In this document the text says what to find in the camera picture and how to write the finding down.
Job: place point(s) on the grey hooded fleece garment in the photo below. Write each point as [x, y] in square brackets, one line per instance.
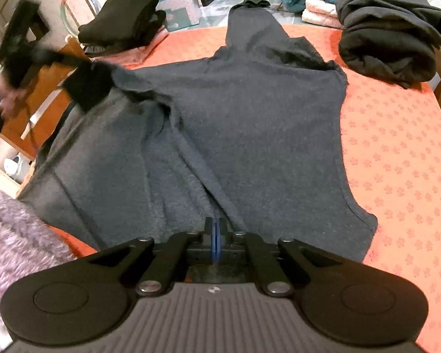
[242, 136]

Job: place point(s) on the wooden chair with slatted back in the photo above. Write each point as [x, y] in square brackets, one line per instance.
[51, 77]

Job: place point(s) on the crumpled charcoal garment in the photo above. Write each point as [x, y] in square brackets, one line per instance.
[389, 29]

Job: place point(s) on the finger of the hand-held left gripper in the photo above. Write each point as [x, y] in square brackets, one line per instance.
[88, 84]

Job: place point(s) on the checkered leaf-print tablecloth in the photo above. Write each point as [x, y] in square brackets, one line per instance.
[220, 11]

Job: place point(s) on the person's left hand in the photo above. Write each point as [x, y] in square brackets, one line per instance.
[9, 103]

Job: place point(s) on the folded pink garment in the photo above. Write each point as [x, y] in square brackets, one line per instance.
[143, 49]

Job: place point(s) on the orange flower-patterned mat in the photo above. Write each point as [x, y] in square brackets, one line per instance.
[397, 176]

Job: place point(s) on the white and pink garment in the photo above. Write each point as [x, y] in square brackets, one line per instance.
[321, 11]

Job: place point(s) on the folded black garment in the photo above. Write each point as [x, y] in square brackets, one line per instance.
[121, 18]

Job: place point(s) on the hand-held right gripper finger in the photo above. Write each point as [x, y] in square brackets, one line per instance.
[219, 244]
[213, 244]

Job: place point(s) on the hula hoop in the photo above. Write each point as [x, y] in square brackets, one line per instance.
[62, 14]

